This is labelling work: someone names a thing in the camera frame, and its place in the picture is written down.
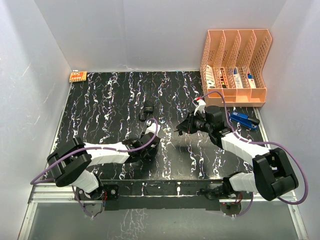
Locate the orange small card box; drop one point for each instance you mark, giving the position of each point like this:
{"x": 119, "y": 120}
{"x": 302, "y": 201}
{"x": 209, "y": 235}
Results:
{"x": 78, "y": 76}

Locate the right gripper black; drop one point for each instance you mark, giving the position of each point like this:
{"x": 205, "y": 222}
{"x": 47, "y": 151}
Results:
{"x": 187, "y": 125}

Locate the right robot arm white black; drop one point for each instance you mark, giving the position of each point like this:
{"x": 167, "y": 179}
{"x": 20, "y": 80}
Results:
{"x": 272, "y": 176}

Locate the blue red box in organizer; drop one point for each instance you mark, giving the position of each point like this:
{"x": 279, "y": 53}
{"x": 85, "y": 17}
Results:
{"x": 251, "y": 81}

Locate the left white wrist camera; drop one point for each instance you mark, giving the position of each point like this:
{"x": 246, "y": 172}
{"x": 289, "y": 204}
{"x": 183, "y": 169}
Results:
{"x": 152, "y": 127}

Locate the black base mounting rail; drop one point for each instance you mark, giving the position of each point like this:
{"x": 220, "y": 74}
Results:
{"x": 164, "y": 194}

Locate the blue stapler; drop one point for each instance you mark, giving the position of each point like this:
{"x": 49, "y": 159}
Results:
{"x": 245, "y": 120}

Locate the dark marker in organizer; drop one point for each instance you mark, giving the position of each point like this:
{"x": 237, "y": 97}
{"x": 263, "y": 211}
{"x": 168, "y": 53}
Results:
{"x": 222, "y": 78}

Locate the white blue box in organizer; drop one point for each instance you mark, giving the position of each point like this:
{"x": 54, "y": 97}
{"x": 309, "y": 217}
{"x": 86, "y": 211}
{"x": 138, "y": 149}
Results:
{"x": 236, "y": 79}

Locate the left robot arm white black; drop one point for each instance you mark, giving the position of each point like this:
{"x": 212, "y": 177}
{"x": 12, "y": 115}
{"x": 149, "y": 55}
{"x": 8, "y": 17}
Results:
{"x": 72, "y": 171}

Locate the pink plastic file organizer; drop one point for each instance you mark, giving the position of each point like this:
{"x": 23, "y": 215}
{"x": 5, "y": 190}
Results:
{"x": 231, "y": 67}

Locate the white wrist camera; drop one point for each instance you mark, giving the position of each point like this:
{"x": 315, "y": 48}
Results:
{"x": 200, "y": 105}
{"x": 152, "y": 127}

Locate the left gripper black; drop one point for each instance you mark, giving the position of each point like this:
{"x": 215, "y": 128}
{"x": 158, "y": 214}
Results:
{"x": 152, "y": 153}

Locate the black padlock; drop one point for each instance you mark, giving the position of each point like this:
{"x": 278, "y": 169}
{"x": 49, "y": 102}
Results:
{"x": 147, "y": 110}

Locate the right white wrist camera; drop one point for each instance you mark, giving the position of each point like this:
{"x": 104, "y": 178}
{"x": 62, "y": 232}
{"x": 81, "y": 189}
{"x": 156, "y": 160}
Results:
{"x": 200, "y": 105}

